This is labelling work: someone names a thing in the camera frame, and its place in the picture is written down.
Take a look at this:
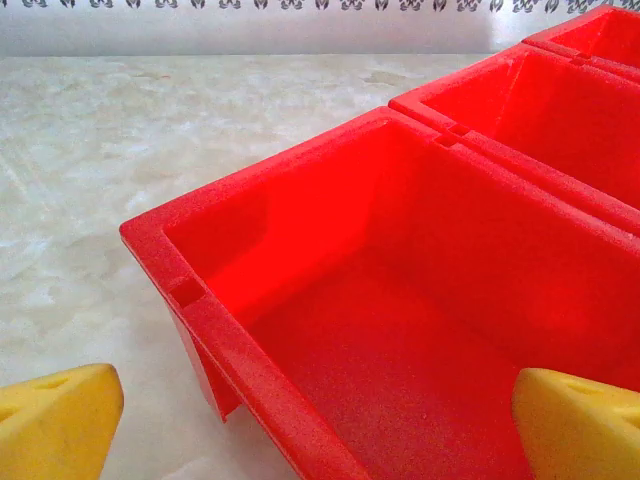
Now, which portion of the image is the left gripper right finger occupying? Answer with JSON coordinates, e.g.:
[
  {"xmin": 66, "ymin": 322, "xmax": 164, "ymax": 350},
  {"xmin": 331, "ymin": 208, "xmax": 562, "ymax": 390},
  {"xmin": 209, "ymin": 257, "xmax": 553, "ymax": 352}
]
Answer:
[{"xmin": 510, "ymin": 367, "xmax": 640, "ymax": 480}]

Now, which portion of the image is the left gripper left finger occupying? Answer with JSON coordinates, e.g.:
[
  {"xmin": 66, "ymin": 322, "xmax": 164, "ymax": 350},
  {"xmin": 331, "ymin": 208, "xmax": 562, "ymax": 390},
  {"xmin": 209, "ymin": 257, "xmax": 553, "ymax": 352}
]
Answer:
[{"xmin": 0, "ymin": 363, "xmax": 125, "ymax": 480}]

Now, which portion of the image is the red plastic bin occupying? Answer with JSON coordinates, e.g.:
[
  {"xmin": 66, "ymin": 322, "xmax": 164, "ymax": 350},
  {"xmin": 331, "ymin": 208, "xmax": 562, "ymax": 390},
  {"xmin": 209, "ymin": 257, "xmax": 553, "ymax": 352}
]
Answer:
[
  {"xmin": 521, "ymin": 4, "xmax": 640, "ymax": 81},
  {"xmin": 388, "ymin": 42, "xmax": 640, "ymax": 236},
  {"xmin": 118, "ymin": 105, "xmax": 640, "ymax": 480}
]

